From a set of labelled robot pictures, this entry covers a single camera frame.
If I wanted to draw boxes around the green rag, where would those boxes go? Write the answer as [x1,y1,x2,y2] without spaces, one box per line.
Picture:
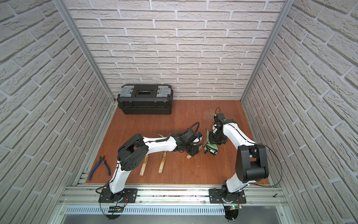
[204,130,218,155]

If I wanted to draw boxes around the wooden handle sickle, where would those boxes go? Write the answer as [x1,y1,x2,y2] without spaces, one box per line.
[158,151,167,174]
[139,155,149,176]
[186,140,208,159]

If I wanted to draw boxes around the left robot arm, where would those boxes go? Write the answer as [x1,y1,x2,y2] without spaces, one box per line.
[109,129,203,194]

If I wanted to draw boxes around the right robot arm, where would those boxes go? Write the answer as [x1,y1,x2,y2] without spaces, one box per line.
[206,113,269,194]

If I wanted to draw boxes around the black plastic toolbox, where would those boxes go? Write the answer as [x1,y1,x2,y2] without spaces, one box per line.
[117,84,173,115]

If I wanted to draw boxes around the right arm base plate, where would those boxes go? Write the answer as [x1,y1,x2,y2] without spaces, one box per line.
[208,188,247,204]

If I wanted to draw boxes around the blue handled pliers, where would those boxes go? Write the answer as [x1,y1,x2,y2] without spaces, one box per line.
[89,155,112,181]

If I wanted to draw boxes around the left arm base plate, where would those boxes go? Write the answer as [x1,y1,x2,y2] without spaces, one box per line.
[98,188,138,203]

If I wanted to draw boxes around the aluminium front rail frame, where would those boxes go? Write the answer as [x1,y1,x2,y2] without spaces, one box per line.
[50,184,294,224]

